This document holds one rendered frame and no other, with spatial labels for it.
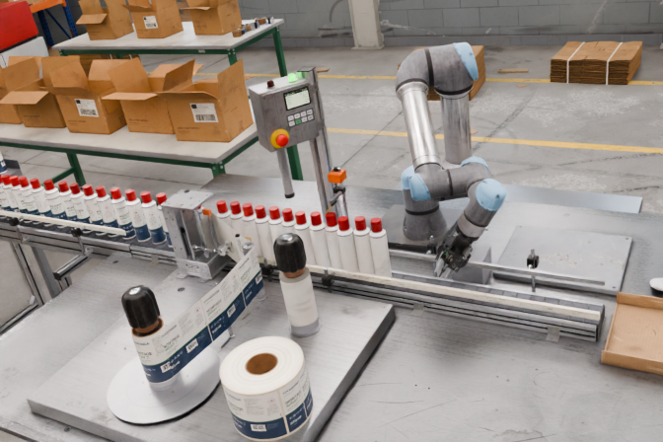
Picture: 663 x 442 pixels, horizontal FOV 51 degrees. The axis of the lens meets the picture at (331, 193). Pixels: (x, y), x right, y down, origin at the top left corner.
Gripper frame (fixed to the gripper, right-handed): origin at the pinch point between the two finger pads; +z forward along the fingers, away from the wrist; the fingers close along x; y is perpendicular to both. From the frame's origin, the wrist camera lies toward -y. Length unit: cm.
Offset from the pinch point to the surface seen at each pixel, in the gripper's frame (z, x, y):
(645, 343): -19, 53, 3
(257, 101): -18, -72, 0
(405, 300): 11.8, -4.8, 6.0
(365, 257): 9.5, -21.5, 2.1
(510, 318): -4.1, 22.2, 5.9
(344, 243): 7.6, -28.9, 3.6
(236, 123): 87, -133, -117
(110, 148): 127, -189, -89
